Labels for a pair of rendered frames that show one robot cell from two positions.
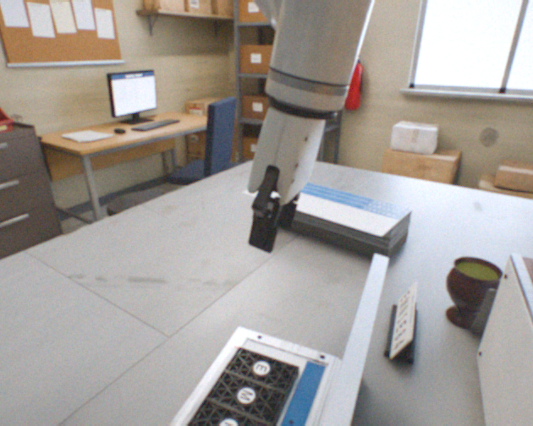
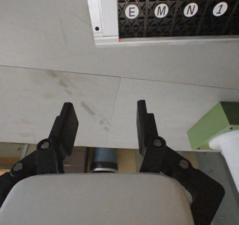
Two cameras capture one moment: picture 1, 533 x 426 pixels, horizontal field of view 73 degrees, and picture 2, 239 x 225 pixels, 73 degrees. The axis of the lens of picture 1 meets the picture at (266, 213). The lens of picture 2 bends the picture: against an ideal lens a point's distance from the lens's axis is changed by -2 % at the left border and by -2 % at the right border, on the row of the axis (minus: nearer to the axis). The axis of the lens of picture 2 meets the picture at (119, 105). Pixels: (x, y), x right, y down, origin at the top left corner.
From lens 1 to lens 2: 39 cm
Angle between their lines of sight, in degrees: 56
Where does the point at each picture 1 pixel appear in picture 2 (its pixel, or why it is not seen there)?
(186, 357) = (130, 61)
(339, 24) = not seen: outside the picture
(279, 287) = (23, 40)
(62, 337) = not seen: hidden behind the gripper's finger
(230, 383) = (153, 27)
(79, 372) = (159, 94)
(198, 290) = (74, 85)
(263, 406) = not seen: outside the picture
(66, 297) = (121, 123)
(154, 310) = (106, 94)
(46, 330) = not seen: hidden behind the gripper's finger
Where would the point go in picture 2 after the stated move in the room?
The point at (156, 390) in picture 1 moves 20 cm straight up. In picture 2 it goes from (158, 62) to (175, 138)
